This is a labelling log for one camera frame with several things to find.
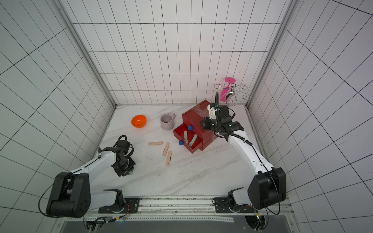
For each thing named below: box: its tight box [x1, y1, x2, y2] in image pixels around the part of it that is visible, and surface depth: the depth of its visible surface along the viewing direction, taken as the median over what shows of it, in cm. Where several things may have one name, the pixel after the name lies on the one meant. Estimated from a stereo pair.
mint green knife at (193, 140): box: [188, 133, 198, 147], surface depth 91 cm
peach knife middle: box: [162, 142, 170, 157], surface depth 96 cm
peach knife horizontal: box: [148, 141, 164, 146], surface depth 100 cm
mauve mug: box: [160, 112, 176, 131], surface depth 106 cm
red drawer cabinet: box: [172, 99, 218, 154], surface depth 88 cm
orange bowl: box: [131, 114, 147, 129], surface depth 108 cm
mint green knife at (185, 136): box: [183, 130, 188, 144], surface depth 93 cm
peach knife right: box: [165, 150, 173, 167], surface depth 92 cm
